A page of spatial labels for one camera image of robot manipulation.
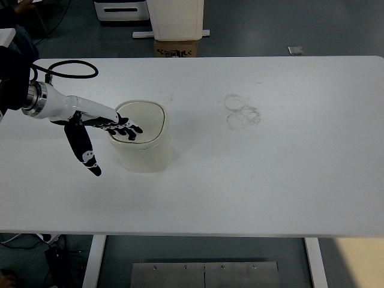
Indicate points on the white side table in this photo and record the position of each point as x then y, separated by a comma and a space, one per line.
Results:
5, 37

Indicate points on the white appliance with dark slot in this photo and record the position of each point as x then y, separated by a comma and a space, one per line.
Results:
126, 4

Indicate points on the cardboard box with black print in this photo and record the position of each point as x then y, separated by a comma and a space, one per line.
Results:
175, 46

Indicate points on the white table leg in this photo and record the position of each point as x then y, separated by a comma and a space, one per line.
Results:
94, 261
316, 264

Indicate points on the white floor base bar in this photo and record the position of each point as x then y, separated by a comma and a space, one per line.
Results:
142, 34

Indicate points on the black power adapter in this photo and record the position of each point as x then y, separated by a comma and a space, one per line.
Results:
58, 264

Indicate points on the small cream trash bin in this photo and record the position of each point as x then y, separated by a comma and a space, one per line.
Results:
147, 153

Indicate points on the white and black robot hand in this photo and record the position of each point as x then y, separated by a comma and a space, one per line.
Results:
60, 103

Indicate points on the grey floor outlet plate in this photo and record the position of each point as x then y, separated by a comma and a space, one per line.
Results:
295, 50

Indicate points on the grey metal plate with screws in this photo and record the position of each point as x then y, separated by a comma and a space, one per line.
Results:
180, 276

